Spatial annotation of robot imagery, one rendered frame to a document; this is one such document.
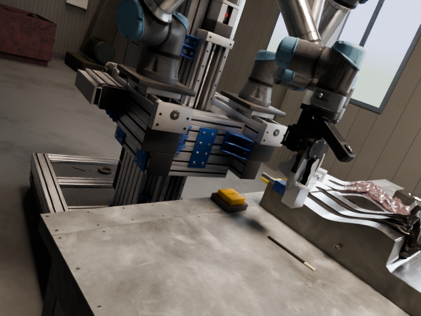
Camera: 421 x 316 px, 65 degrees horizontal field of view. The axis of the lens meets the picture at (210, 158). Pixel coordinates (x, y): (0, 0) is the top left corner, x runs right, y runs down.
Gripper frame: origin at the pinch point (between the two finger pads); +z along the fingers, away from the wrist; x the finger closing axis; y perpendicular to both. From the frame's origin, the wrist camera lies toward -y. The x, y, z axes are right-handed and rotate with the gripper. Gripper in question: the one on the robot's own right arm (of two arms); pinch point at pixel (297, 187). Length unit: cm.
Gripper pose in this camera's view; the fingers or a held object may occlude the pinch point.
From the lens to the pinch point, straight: 86.2
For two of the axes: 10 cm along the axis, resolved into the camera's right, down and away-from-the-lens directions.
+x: -7.1, -0.1, -7.0
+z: -3.1, 9.0, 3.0
